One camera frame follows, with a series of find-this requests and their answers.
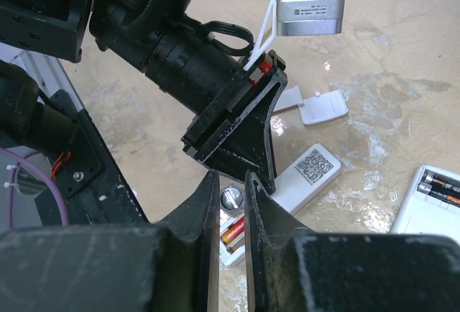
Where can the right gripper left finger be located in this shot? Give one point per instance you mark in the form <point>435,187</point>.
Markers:
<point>187,273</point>

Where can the black battery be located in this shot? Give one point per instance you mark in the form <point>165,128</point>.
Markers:
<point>439,180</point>
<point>428,190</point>

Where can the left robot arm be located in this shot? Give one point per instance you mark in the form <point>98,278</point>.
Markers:
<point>57,27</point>

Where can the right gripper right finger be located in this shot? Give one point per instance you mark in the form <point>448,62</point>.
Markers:
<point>272,260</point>

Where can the wide white remote control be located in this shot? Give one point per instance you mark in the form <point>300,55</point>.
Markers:
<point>423,214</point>

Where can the slim white remote control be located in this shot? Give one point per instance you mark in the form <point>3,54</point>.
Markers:
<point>295,187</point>

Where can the slim white battery cover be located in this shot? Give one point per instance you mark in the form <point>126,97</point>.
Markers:
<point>289,98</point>

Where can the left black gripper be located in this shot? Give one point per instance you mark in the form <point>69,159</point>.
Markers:
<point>230,132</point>

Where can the black battery lower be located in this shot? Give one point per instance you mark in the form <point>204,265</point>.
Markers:
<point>428,190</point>

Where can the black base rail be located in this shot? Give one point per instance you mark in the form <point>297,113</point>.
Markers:
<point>91,183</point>

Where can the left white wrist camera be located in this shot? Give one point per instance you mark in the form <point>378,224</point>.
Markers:
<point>296,18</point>

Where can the black battery upper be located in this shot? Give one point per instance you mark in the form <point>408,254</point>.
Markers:
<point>439,180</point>

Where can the red battery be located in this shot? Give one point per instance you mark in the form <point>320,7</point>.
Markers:
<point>233,231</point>

